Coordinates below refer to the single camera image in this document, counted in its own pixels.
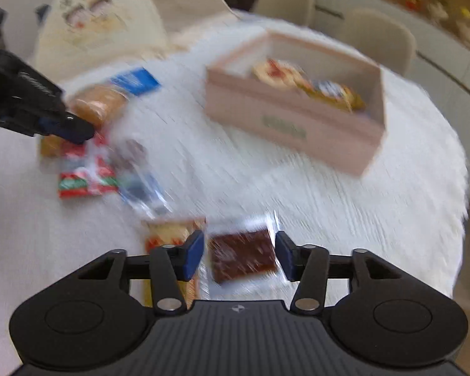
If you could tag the orange bread packet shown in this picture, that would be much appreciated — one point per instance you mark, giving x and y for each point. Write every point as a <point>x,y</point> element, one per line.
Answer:
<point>98,103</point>

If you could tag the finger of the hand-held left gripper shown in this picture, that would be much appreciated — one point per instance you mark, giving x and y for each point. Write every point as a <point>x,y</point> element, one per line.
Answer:
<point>72,127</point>

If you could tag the clear blue cookie packet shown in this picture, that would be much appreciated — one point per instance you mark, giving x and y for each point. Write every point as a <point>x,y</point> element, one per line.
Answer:
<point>141,180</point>

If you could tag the brown snack packet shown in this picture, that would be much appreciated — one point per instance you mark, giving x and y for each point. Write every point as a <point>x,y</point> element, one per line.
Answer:
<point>241,254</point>

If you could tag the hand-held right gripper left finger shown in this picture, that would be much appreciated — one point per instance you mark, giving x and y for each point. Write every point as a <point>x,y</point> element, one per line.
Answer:
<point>194,254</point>

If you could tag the blue seaweed snack packet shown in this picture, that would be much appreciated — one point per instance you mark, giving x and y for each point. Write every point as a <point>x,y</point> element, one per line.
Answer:
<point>135,81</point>

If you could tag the yellow red snack packet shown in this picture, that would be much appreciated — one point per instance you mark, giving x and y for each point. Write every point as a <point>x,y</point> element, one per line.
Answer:
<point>168,233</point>

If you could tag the cream mesh food cover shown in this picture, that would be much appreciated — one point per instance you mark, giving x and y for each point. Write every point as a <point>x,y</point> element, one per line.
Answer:
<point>98,27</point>

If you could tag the white textured tablecloth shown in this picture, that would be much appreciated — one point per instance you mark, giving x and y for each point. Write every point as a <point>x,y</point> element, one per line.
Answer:
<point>258,192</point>

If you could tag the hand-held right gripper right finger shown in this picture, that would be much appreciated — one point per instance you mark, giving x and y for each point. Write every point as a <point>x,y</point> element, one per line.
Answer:
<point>284,254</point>

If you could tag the pink storage box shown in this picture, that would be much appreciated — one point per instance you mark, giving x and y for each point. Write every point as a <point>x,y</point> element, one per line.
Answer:
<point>258,105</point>

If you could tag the red white round snack packet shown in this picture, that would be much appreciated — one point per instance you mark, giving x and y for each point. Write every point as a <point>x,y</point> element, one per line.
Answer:
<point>276,71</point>

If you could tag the shelf of toy figurines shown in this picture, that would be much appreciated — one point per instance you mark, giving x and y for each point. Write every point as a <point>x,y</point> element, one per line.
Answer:
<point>415,0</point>

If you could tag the snack packets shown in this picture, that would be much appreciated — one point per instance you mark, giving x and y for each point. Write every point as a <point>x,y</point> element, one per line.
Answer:
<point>335,93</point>

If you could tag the beige dining chair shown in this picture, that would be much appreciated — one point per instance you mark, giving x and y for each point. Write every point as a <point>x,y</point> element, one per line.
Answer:
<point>376,39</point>
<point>284,4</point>

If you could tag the small clear pastry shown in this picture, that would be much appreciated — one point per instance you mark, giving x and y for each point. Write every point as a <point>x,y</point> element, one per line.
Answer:
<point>51,147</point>

